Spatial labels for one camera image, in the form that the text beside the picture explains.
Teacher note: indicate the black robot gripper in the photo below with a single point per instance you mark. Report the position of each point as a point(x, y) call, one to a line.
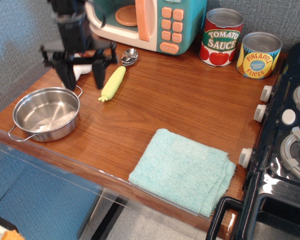
point(76, 37)

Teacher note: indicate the small stainless steel pot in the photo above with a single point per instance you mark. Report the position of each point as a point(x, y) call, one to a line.
point(46, 115)

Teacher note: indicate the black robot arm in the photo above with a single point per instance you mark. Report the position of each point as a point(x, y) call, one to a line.
point(71, 8)

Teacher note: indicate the plush white brown mushroom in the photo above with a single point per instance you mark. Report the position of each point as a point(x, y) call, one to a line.
point(81, 69)

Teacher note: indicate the toy microwave teal and cream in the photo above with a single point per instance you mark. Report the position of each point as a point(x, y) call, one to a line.
point(163, 26)

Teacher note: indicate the tomato sauce can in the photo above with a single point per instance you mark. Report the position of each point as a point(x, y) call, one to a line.
point(221, 33)

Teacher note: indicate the light blue folded cloth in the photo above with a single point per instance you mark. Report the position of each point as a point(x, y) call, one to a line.
point(184, 172)

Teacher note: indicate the pineapple slices can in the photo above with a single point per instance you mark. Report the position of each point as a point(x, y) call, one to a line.
point(259, 53)

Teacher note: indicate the orange black object bottom left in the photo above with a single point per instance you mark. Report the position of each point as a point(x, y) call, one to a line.
point(9, 231)

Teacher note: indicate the black toy stove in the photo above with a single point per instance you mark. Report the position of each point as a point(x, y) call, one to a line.
point(270, 208)

